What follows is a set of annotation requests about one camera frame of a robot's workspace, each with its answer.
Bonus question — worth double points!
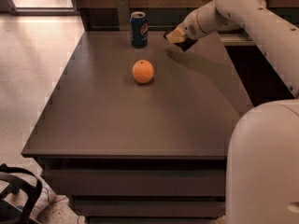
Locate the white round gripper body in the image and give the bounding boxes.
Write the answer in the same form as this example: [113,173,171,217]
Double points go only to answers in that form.
[178,10,207,40]

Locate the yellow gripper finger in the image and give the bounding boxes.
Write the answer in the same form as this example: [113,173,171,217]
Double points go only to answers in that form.
[166,28,187,44]

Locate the black rxbar chocolate wrapper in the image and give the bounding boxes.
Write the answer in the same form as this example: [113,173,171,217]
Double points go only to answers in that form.
[164,31,197,52]

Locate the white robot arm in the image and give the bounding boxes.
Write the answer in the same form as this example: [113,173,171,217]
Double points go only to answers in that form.
[166,0,299,224]

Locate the blue pepsi can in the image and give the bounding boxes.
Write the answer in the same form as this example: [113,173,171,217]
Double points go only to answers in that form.
[130,11,148,49]

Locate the orange fruit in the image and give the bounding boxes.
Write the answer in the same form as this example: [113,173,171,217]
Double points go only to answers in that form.
[132,60,154,84]

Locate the grey drawer cabinet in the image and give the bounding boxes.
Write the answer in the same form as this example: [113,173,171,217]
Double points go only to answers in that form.
[22,32,251,224]

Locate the upper grey drawer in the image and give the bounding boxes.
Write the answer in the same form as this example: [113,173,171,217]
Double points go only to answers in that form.
[43,170,225,197]

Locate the grey drawer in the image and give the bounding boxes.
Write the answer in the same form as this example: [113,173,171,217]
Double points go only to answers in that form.
[71,200,225,218]
[43,170,225,197]

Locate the lower grey drawer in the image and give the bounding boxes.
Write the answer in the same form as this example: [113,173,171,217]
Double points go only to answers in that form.
[71,200,225,218]

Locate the white cloth on floor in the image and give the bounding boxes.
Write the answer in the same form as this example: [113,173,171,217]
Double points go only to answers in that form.
[30,185,56,219]

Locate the left metal wall bracket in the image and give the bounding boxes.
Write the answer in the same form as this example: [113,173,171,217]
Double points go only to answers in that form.
[116,0,130,31]

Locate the horizontal metal rail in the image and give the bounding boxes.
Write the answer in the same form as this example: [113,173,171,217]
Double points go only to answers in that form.
[91,24,177,31]

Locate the window frame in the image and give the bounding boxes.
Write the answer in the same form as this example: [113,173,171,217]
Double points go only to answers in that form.
[4,0,78,16]

